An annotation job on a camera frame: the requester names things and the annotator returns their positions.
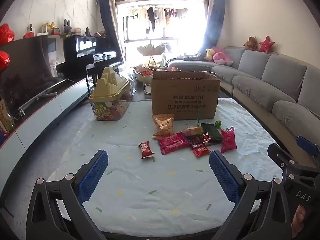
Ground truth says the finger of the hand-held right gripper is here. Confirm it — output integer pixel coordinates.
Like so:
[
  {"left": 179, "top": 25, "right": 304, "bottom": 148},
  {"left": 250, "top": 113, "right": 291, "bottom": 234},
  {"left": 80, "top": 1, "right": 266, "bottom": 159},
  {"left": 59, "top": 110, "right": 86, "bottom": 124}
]
[
  {"left": 296, "top": 135, "right": 320, "bottom": 161},
  {"left": 267, "top": 143, "right": 320, "bottom": 178}
]

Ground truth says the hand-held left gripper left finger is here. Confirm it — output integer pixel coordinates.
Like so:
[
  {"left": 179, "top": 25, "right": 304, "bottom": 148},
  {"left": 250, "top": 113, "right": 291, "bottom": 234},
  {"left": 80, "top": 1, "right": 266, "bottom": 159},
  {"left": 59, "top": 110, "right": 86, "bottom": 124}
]
[{"left": 26, "top": 149, "right": 109, "bottom": 240}]

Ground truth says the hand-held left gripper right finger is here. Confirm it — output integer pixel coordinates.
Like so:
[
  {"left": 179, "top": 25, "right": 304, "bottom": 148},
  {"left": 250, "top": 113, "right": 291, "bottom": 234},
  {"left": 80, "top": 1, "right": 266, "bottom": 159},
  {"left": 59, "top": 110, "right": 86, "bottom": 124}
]
[{"left": 209, "top": 150, "right": 293, "bottom": 240}]

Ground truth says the pink snack packet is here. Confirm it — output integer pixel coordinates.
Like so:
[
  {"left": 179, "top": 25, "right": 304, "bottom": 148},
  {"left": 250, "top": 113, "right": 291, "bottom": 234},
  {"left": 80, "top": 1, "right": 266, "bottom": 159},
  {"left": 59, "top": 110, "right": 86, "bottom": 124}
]
[{"left": 220, "top": 127, "right": 237, "bottom": 154}]

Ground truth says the shiny dark red snack packet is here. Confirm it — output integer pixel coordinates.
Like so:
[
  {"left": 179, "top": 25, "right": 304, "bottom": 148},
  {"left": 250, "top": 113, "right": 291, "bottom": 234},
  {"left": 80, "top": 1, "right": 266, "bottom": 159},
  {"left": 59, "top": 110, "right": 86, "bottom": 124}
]
[{"left": 189, "top": 133, "right": 216, "bottom": 148}]

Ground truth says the dark green snack packet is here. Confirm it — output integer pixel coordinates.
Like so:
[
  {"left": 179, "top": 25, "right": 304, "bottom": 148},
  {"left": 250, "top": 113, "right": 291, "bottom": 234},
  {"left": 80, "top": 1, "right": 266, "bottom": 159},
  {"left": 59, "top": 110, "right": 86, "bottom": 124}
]
[{"left": 200, "top": 122, "right": 222, "bottom": 142}]

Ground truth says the yellow bread snack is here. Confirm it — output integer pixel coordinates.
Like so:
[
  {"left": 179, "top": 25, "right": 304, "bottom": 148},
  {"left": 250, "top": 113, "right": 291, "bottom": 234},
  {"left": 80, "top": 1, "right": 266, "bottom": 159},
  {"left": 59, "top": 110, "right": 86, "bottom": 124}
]
[{"left": 182, "top": 126, "right": 203, "bottom": 137}]

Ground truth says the small red white snack packet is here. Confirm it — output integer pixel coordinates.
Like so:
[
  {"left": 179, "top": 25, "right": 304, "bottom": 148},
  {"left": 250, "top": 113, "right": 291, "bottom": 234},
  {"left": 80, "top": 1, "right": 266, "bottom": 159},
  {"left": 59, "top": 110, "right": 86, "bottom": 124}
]
[{"left": 138, "top": 141, "right": 155, "bottom": 159}]

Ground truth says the large red snack packet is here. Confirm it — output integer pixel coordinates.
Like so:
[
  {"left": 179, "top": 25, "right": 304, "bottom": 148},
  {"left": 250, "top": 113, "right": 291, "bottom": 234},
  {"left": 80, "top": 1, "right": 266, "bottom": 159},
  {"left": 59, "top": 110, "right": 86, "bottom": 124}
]
[{"left": 157, "top": 132, "right": 191, "bottom": 155}]

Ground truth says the orange snack packet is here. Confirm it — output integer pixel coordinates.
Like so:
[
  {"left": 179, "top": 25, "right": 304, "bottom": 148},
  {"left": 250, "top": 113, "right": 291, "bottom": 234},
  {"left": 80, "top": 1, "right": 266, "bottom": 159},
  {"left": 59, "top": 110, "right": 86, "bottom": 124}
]
[{"left": 152, "top": 114, "right": 175, "bottom": 140}]

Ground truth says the brown cardboard box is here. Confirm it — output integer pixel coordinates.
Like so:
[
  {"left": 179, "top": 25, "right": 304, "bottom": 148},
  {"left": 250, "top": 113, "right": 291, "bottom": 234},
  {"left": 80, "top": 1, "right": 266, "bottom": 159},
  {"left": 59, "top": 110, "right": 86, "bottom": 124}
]
[{"left": 151, "top": 70, "right": 221, "bottom": 122}]

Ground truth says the pile of snacks in bowl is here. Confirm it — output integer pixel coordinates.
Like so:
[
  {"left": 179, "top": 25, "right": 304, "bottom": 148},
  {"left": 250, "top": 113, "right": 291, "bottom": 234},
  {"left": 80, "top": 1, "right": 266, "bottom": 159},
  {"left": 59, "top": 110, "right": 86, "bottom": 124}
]
[{"left": 135, "top": 65, "right": 153, "bottom": 77}]

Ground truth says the person's right hand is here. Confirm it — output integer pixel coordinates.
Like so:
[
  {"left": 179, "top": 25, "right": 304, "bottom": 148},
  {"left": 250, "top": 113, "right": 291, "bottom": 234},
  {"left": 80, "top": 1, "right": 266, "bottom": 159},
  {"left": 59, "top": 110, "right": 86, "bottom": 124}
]
[{"left": 291, "top": 204, "right": 307, "bottom": 231}]

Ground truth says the light printed tablecloth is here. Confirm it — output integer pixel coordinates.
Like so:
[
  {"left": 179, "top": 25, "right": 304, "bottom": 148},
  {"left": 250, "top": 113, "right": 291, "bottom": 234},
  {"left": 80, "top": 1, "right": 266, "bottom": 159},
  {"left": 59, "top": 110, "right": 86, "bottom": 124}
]
[{"left": 46, "top": 97, "right": 284, "bottom": 234}]

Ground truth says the grey corner sofa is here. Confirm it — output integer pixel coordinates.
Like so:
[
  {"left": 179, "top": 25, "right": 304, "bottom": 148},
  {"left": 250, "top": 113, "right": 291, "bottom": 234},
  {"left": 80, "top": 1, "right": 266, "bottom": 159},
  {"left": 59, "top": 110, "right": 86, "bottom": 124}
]
[{"left": 166, "top": 46, "right": 320, "bottom": 168}]

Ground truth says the light blue television cabinet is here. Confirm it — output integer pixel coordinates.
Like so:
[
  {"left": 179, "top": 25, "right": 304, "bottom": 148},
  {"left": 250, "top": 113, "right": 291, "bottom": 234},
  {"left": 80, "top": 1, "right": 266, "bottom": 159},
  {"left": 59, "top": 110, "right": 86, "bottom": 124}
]
[{"left": 0, "top": 76, "right": 90, "bottom": 153}]

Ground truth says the clear container with yellow lid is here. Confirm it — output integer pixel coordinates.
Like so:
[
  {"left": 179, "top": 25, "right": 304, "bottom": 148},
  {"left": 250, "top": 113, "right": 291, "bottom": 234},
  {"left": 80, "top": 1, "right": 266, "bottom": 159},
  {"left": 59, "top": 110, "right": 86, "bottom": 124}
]
[{"left": 89, "top": 66, "right": 132, "bottom": 122}]

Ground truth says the clear plastic bag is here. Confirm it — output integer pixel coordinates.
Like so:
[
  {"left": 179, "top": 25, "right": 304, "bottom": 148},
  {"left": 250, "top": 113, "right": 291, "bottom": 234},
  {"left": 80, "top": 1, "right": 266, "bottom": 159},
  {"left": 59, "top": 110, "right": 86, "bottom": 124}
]
[{"left": 120, "top": 65, "right": 138, "bottom": 95}]

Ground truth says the black piano bench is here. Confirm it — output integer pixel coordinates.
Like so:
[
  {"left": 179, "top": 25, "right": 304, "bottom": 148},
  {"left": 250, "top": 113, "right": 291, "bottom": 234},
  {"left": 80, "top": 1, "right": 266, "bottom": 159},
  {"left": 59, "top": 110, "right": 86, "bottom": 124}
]
[{"left": 86, "top": 62, "right": 123, "bottom": 85}]

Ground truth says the yellow printed box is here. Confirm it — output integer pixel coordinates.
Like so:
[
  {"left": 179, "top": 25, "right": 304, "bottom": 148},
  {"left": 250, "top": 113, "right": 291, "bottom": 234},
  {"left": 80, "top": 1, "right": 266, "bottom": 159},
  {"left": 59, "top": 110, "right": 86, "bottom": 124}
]
[{"left": 0, "top": 97, "right": 13, "bottom": 133}]

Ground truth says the pink star pillow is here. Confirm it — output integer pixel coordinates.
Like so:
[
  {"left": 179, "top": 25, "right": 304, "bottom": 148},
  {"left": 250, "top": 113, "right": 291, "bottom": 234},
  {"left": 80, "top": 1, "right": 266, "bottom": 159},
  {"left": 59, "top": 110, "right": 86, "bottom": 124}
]
[{"left": 258, "top": 35, "right": 275, "bottom": 53}]

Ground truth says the pink plush toy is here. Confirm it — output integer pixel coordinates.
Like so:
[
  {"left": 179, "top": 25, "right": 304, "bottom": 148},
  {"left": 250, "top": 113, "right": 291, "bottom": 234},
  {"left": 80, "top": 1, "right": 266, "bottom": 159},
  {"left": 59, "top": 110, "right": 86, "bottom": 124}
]
[{"left": 212, "top": 46, "right": 233, "bottom": 65}]

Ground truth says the brown lion plush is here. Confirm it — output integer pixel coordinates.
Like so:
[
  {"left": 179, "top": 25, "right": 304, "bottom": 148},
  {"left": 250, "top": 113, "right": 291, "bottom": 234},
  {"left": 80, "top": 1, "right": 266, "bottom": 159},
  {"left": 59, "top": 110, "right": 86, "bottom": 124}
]
[{"left": 244, "top": 36, "right": 259, "bottom": 51}]

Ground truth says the yellow duck plush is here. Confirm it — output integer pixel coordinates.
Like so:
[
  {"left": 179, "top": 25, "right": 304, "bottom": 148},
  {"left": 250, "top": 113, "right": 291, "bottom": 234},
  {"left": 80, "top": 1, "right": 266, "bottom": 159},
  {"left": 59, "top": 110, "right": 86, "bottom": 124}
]
[{"left": 204, "top": 48, "right": 216, "bottom": 61}]

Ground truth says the black curved television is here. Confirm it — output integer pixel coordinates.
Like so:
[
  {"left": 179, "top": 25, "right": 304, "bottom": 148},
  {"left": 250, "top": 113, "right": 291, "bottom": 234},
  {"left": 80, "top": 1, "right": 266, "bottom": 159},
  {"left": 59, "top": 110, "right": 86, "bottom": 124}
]
[{"left": 0, "top": 35, "right": 75, "bottom": 120}]

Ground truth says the black upright piano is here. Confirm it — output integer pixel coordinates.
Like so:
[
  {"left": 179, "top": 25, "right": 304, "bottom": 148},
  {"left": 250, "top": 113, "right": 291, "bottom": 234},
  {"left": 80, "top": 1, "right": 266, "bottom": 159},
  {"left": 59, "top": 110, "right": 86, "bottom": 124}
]
[{"left": 56, "top": 35, "right": 123, "bottom": 90}]

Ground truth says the white tiered bowl stand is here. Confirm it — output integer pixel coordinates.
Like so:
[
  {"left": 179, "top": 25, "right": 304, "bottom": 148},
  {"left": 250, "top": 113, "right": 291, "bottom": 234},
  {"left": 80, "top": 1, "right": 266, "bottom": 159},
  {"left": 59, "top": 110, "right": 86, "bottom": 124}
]
[{"left": 133, "top": 44, "right": 167, "bottom": 94}]

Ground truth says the dark blue curtain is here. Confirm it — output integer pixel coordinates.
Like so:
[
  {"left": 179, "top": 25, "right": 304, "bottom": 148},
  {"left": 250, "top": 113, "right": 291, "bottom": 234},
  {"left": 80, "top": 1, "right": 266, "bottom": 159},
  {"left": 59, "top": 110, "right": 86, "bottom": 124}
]
[
  {"left": 97, "top": 0, "right": 125, "bottom": 64},
  {"left": 199, "top": 0, "right": 225, "bottom": 55}
]

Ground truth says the yellow toy set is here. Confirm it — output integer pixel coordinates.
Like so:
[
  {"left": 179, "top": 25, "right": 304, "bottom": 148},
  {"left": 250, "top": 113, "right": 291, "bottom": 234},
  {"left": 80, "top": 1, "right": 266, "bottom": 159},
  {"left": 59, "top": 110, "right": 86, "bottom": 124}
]
[{"left": 37, "top": 22, "right": 62, "bottom": 35}]

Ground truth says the row of hanging laundry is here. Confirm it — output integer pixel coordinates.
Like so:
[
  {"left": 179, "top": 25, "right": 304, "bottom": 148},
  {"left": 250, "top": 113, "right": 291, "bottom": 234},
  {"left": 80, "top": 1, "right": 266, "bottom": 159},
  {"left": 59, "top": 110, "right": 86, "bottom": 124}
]
[{"left": 127, "top": 5, "right": 190, "bottom": 33}]

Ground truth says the white and red camera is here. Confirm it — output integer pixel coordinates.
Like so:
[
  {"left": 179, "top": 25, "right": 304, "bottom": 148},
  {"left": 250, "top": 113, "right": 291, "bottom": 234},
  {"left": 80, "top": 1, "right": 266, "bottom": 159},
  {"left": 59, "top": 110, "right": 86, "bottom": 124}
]
[{"left": 24, "top": 24, "right": 35, "bottom": 38}]

